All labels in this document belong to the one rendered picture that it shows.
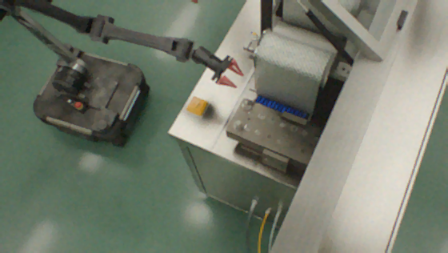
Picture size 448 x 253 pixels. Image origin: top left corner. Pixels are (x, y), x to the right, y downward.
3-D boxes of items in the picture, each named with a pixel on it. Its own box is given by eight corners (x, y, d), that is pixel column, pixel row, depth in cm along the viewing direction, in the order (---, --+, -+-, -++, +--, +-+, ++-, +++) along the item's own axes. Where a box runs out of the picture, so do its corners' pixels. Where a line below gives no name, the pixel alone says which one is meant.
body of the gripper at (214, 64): (214, 82, 164) (198, 71, 162) (226, 62, 167) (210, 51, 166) (219, 77, 158) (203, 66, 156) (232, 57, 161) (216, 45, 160)
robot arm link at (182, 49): (87, 38, 168) (94, 12, 168) (95, 42, 174) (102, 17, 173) (183, 62, 156) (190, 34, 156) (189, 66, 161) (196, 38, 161)
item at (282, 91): (257, 94, 168) (256, 67, 152) (312, 114, 162) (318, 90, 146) (256, 94, 168) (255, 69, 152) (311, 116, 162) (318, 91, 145)
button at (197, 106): (194, 98, 184) (194, 94, 182) (208, 103, 182) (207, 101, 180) (186, 110, 181) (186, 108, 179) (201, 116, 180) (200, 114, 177)
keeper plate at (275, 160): (264, 158, 168) (264, 147, 158) (287, 168, 165) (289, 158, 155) (262, 163, 167) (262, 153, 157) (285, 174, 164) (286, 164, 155)
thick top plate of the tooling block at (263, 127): (243, 104, 172) (243, 97, 167) (337, 142, 162) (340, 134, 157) (226, 136, 167) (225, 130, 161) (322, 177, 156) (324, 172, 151)
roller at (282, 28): (280, 34, 168) (282, 14, 158) (342, 55, 162) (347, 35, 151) (268, 57, 164) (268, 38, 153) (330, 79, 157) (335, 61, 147)
